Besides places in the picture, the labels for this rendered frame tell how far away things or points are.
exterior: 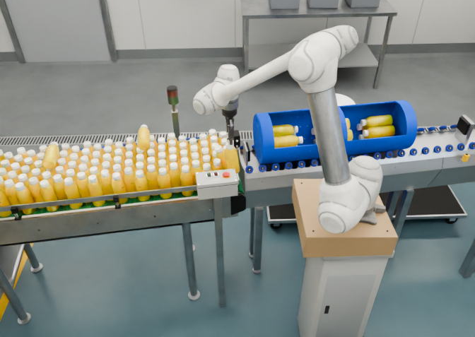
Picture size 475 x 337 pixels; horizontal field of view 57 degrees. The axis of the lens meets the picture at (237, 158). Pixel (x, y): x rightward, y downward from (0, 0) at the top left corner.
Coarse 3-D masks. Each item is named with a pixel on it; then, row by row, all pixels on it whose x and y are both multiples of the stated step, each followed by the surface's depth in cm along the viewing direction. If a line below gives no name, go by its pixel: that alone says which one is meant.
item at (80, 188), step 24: (168, 144) 250; (72, 168) 229; (144, 168) 230; (168, 168) 232; (0, 192) 216; (24, 192) 217; (48, 192) 218; (72, 192) 220; (96, 192) 222; (120, 192) 225; (192, 192) 234
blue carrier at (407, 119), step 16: (272, 112) 241; (288, 112) 247; (304, 112) 251; (352, 112) 258; (368, 112) 260; (384, 112) 262; (400, 112) 254; (256, 128) 242; (272, 128) 230; (304, 128) 259; (352, 128) 263; (400, 128) 256; (416, 128) 239; (256, 144) 248; (272, 144) 230; (304, 144) 258; (352, 144) 237; (368, 144) 239; (384, 144) 241; (400, 144) 244; (272, 160) 237; (288, 160) 241
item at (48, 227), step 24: (240, 192) 240; (24, 216) 223; (48, 216) 224; (72, 216) 226; (96, 216) 228; (120, 216) 231; (144, 216) 234; (168, 216) 237; (192, 216) 240; (0, 240) 228; (24, 240) 231; (48, 240) 237; (192, 264) 267; (192, 288) 281; (24, 312) 272
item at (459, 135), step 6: (462, 120) 260; (468, 120) 258; (456, 126) 266; (462, 126) 260; (468, 126) 256; (456, 132) 270; (462, 132) 261; (468, 132) 258; (462, 138) 264; (468, 138) 262
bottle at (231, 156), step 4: (228, 152) 221; (232, 152) 220; (236, 152) 222; (228, 156) 221; (232, 156) 221; (236, 156) 223; (228, 160) 223; (232, 160) 223; (236, 160) 224; (228, 164) 225; (232, 164) 224; (236, 164) 225; (228, 168) 227; (232, 168) 226; (236, 168) 227; (236, 172) 228
